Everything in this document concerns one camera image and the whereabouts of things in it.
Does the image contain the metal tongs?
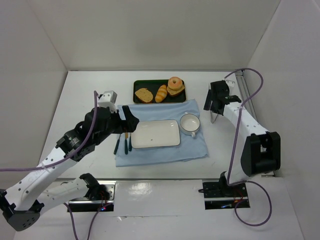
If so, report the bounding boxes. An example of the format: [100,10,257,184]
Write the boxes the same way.
[210,111,219,124]

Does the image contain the pink glazed donut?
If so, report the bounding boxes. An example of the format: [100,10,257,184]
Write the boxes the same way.
[167,76,183,91]

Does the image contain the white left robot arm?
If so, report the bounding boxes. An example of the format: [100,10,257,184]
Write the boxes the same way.
[0,91,139,232]

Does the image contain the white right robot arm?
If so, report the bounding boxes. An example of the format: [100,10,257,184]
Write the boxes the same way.
[203,80,281,186]

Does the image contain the brown bread slice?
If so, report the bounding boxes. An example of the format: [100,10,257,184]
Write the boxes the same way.
[134,88,154,104]
[167,85,185,97]

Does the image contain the brown bread slice right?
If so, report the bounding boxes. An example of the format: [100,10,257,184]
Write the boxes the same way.
[167,85,185,97]

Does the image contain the golden bread roll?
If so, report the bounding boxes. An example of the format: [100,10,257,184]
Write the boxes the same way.
[154,84,168,103]

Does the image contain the white rectangular plate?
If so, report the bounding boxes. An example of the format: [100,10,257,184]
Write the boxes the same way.
[131,119,181,149]

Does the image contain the dark green tray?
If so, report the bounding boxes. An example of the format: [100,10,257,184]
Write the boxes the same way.
[132,79,187,104]

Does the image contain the light blue cloth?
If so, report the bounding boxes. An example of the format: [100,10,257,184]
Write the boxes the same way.
[115,99,209,167]

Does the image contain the gold knife green handle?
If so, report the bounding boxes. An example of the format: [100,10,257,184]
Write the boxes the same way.
[124,132,129,155]

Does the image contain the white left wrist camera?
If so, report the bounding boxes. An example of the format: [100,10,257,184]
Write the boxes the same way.
[97,90,118,113]

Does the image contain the white bowl with handles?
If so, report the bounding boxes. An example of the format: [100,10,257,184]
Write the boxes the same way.
[179,112,201,138]

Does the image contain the gold spoon green handle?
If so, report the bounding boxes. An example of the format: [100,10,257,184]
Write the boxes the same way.
[128,133,132,152]

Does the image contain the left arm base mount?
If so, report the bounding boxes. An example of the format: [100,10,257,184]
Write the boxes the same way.
[68,180,116,213]

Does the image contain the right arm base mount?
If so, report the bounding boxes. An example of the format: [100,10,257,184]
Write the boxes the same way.
[198,181,250,210]

